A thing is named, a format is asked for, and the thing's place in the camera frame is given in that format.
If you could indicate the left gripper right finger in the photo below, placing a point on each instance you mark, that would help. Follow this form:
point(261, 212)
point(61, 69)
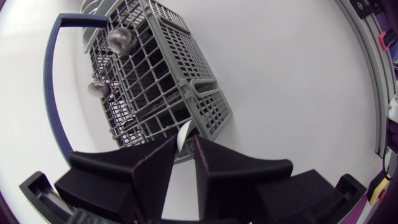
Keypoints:
point(236, 183)

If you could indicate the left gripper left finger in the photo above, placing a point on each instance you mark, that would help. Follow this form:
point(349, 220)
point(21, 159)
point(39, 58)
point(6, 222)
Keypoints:
point(124, 180)

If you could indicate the grey cutlery basket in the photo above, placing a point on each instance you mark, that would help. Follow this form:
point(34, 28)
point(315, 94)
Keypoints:
point(161, 77)

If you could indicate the pale plastic spoon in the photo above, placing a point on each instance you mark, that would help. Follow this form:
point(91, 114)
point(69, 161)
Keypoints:
point(183, 134)

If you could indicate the steel spoon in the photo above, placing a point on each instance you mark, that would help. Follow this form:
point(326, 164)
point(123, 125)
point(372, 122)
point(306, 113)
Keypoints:
point(97, 89)
point(120, 40)

